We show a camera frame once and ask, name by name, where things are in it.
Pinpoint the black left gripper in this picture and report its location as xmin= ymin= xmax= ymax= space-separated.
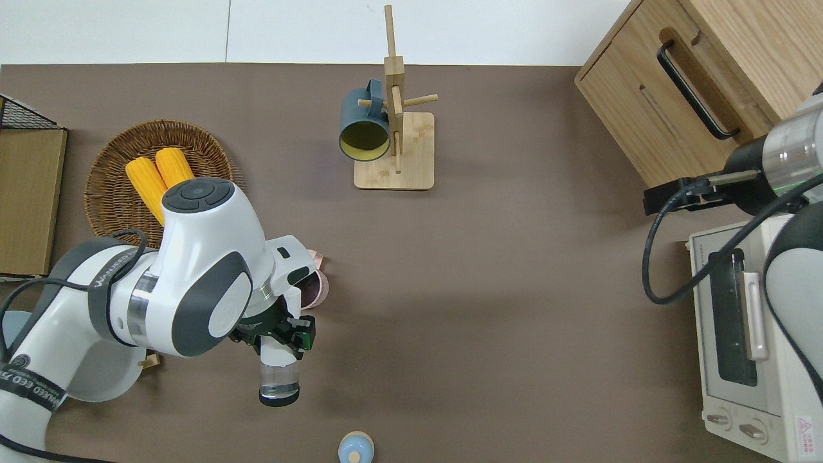
xmin=230 ymin=299 xmax=316 ymax=352

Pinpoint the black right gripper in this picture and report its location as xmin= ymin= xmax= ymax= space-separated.
xmin=645 ymin=138 xmax=775 ymax=216

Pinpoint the white cylindrical water bottle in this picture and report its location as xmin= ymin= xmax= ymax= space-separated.
xmin=258 ymin=286 xmax=303 ymax=408

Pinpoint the pink mug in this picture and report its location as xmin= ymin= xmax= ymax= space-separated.
xmin=299 ymin=250 xmax=330 ymax=309

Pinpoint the wooden cabinet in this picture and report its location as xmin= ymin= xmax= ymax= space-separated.
xmin=574 ymin=0 xmax=823 ymax=188

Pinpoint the blue dome bell wooden base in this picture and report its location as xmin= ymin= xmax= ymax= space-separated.
xmin=338 ymin=431 xmax=375 ymax=463

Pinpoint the grey plate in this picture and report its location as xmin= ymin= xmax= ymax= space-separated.
xmin=61 ymin=338 xmax=152 ymax=404

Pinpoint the yellow corn cob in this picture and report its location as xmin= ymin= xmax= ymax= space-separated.
xmin=156 ymin=147 xmax=195 ymax=188
xmin=125 ymin=158 xmax=169 ymax=226

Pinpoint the cream toaster oven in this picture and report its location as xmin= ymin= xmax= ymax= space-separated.
xmin=687 ymin=215 xmax=823 ymax=463

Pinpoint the brown wicker basket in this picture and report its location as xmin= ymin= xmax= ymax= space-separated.
xmin=85 ymin=120 xmax=237 ymax=248

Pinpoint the wooden mug tree stand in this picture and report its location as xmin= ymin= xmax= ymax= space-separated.
xmin=354 ymin=5 xmax=439 ymax=190

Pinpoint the teal mug yellow inside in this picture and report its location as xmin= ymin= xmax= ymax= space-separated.
xmin=339 ymin=78 xmax=392 ymax=161

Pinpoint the light blue plate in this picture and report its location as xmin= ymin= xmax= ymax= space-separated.
xmin=0 ymin=311 xmax=33 ymax=361

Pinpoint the grid-pattern box wooden top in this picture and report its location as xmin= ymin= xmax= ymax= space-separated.
xmin=0 ymin=125 xmax=68 ymax=278

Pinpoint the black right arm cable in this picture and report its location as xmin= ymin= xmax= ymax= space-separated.
xmin=642 ymin=180 xmax=823 ymax=306

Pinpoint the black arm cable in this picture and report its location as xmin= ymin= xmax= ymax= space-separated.
xmin=0 ymin=228 xmax=150 ymax=463
xmin=642 ymin=180 xmax=823 ymax=306

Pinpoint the black cabinet handle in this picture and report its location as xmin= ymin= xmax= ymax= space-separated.
xmin=656 ymin=40 xmax=741 ymax=140

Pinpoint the wide black left arm strap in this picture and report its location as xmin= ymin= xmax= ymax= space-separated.
xmin=87 ymin=243 xmax=150 ymax=348

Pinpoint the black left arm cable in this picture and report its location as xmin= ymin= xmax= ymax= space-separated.
xmin=0 ymin=228 xmax=150 ymax=463

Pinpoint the narrow black left arm strap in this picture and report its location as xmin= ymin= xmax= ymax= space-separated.
xmin=0 ymin=362 xmax=68 ymax=413

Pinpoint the black wire basket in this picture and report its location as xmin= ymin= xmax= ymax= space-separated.
xmin=0 ymin=95 xmax=60 ymax=131

